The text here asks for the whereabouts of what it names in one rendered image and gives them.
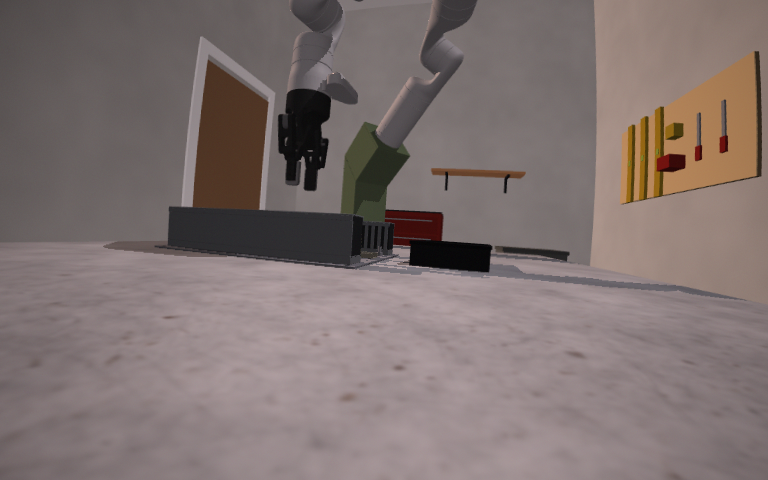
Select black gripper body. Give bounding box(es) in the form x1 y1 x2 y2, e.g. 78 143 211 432
285 89 331 150

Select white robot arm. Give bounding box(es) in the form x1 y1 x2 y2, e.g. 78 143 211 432
287 0 478 148

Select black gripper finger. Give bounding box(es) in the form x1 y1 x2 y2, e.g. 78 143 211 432
302 130 329 191
278 113 315 186

